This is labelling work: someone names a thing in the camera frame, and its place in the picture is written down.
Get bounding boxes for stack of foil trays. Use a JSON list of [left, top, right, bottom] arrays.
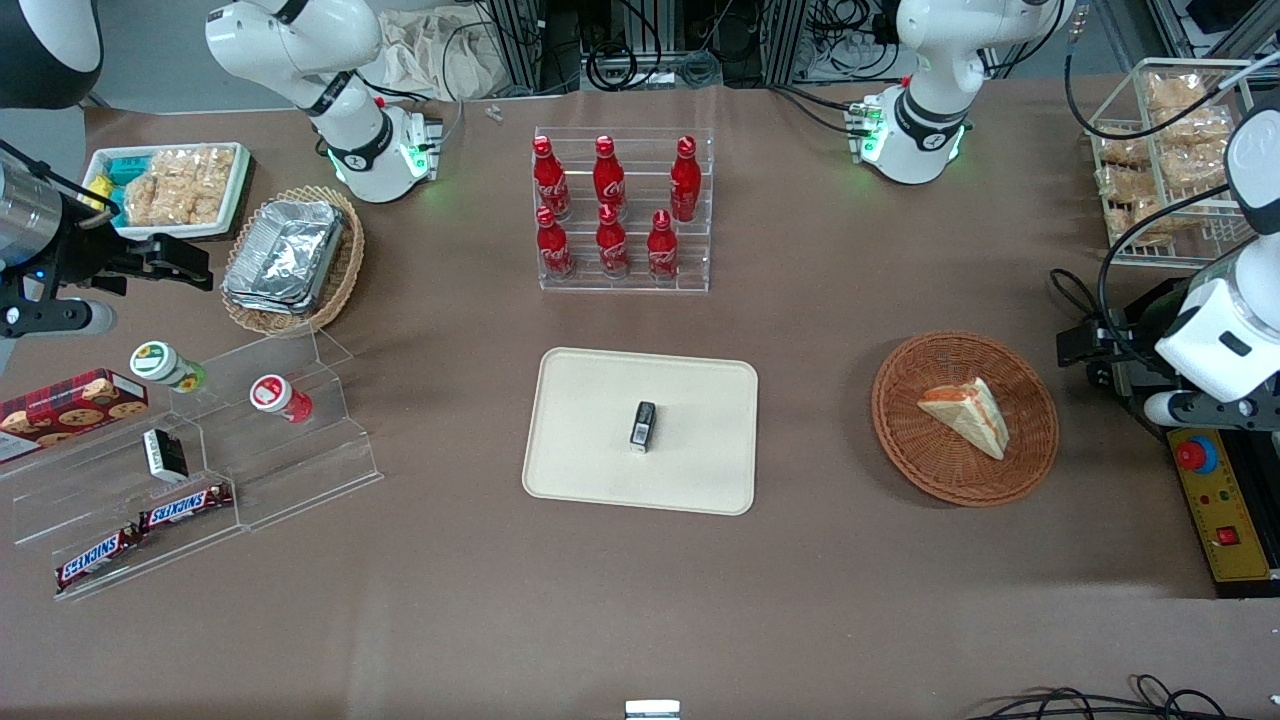
[[222, 199, 347, 317]]

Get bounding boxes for black and white carton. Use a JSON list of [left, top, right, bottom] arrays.
[[142, 427, 190, 484]]

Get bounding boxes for rice cracker pack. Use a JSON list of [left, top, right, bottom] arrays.
[[122, 172, 169, 227], [160, 150, 209, 225], [200, 147, 237, 223]]

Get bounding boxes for green sunflower yogurt cup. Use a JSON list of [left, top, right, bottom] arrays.
[[129, 340, 207, 394]]

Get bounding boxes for wrapped triangle sandwich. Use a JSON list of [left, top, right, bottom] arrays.
[[917, 376, 1012, 462]]

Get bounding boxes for red cola bottle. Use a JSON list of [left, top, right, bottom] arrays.
[[595, 203, 632, 279], [646, 209, 682, 282], [532, 135, 572, 222], [535, 205, 577, 280], [592, 135, 629, 220], [668, 135, 704, 224]]

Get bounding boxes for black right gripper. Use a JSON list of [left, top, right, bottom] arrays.
[[42, 228, 214, 299]]

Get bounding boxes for red tartan cookie box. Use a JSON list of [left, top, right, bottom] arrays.
[[0, 367, 150, 464]]

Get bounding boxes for aluminium frame rack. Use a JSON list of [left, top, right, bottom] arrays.
[[480, 0, 901, 97]]

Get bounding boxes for black base cable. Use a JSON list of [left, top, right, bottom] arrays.
[[768, 82, 867, 136]]

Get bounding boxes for black floor cables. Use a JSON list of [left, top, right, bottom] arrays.
[[968, 674, 1246, 720]]

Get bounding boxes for oval light wicker basket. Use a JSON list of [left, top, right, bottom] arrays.
[[220, 185, 366, 337]]

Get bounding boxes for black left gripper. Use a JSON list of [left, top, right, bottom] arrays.
[[1056, 276, 1193, 401]]

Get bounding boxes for beige plastic tray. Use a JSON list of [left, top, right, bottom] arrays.
[[522, 347, 759, 517]]

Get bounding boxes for clear bag of crackers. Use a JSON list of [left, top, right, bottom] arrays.
[[1155, 146, 1228, 193], [1104, 198, 1178, 248], [1144, 74, 1208, 113], [1098, 128, 1153, 168], [1160, 104, 1238, 153], [1094, 164, 1161, 207]]

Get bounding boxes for clear acrylic bottle rack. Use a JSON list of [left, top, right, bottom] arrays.
[[532, 126, 716, 294]]

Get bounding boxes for round brown wicker basket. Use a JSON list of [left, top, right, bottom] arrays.
[[871, 331, 1060, 508]]

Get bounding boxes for Snickers chocolate bar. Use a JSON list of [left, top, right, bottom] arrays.
[[54, 526, 145, 592], [137, 483, 235, 534]]

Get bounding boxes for clear acrylic tiered shelf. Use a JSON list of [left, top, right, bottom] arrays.
[[0, 328, 384, 603]]

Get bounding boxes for yellow emergency stop box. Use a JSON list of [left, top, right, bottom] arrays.
[[1164, 422, 1280, 599]]

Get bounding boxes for beige cloth bag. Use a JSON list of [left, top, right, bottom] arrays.
[[378, 5, 503, 102]]

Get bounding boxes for white wire basket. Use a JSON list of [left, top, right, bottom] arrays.
[[1086, 57, 1263, 269]]

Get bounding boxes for white rectangular snack tray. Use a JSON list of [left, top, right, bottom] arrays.
[[81, 142, 252, 241]]

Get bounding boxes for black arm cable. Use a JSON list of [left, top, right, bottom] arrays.
[[1062, 0, 1280, 141], [1048, 183, 1233, 346]]

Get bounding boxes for red strawberry yogurt cup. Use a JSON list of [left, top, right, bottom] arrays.
[[249, 373, 314, 424]]

